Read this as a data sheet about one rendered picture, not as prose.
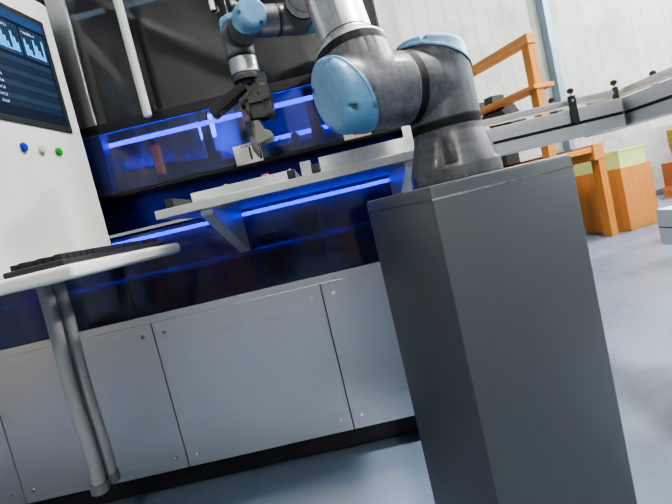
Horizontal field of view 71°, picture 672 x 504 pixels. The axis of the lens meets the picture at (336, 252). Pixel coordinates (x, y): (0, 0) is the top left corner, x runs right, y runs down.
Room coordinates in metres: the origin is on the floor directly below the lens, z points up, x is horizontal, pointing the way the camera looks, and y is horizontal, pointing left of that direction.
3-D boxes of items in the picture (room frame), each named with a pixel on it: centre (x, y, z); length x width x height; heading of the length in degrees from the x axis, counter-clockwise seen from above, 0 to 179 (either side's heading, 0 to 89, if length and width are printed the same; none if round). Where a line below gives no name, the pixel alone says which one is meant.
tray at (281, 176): (1.39, 0.19, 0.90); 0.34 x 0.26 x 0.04; 179
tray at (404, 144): (1.27, -0.14, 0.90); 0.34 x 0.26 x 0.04; 179
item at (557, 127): (1.64, -0.69, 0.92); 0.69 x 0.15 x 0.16; 89
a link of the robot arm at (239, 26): (1.20, 0.07, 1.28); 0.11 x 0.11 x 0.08; 23
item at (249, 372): (1.99, 0.68, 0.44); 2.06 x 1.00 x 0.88; 89
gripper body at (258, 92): (1.29, 0.12, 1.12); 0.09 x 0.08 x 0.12; 89
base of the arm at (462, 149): (0.81, -0.23, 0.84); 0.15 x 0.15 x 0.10
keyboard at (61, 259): (1.14, 0.56, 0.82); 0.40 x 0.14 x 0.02; 171
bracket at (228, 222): (1.32, 0.28, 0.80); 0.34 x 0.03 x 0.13; 179
